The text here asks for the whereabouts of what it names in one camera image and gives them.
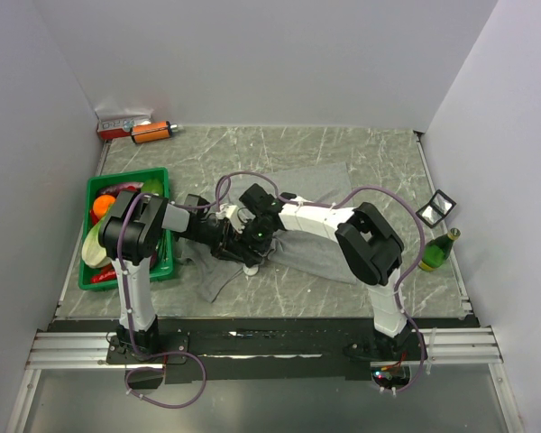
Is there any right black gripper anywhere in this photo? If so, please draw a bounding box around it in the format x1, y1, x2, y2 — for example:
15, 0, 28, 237
229, 217, 273, 271

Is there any white round garment tag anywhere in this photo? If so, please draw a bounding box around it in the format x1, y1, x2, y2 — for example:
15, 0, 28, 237
243, 266, 259, 276

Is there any grey garment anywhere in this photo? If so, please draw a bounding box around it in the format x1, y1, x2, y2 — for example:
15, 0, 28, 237
177, 162, 357, 303

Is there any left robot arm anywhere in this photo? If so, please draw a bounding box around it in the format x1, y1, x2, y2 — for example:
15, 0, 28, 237
98, 191, 253, 363

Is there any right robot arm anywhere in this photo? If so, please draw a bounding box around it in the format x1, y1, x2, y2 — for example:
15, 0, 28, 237
239, 184, 410, 360

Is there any green plastic crate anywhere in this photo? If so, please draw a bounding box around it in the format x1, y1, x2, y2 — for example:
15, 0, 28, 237
78, 167, 177, 291

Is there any green bell pepper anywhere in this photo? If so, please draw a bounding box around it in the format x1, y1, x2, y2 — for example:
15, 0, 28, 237
141, 179, 164, 196

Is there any red bell pepper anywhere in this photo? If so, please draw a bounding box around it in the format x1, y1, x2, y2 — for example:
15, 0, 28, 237
118, 185, 140, 193

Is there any red chili pepper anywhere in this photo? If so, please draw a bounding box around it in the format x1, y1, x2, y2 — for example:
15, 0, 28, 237
90, 264, 116, 284

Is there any purple eggplant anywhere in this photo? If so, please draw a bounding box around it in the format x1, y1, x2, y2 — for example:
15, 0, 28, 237
96, 181, 143, 197

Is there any orange fruit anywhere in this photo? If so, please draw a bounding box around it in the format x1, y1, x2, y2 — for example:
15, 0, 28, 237
92, 194, 116, 219

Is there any green lettuce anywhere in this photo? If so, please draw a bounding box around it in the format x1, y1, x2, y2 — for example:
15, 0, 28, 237
81, 221, 110, 269

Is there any orange cylinder tool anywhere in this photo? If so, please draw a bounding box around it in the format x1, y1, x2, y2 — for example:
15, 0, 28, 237
130, 121, 182, 144

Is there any red white box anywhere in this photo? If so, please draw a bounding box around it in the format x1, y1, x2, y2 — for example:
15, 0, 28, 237
96, 115, 152, 142

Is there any green yellow round object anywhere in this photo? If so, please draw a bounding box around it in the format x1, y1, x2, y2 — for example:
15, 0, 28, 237
418, 227, 461, 272

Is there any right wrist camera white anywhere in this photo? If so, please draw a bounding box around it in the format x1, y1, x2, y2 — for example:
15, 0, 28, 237
236, 209, 252, 231

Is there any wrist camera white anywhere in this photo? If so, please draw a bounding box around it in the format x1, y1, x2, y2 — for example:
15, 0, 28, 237
215, 204, 239, 220
236, 209, 252, 231

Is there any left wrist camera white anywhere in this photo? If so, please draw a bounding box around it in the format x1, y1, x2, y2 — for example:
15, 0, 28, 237
215, 204, 239, 220

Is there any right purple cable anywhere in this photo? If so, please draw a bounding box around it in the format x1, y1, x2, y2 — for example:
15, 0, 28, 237
215, 170, 430, 398

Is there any purple cable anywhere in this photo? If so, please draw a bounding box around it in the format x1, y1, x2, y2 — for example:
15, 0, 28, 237
115, 173, 232, 410
215, 170, 430, 398

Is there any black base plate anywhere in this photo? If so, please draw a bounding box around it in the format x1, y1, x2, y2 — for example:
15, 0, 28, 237
105, 317, 481, 385

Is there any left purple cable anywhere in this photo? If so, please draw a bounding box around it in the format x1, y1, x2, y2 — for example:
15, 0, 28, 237
115, 173, 232, 410

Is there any black square frame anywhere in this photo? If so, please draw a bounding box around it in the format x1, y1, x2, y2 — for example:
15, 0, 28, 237
416, 189, 456, 229

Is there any aluminium rail frame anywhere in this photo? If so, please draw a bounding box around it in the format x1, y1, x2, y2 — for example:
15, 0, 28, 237
6, 329, 525, 432

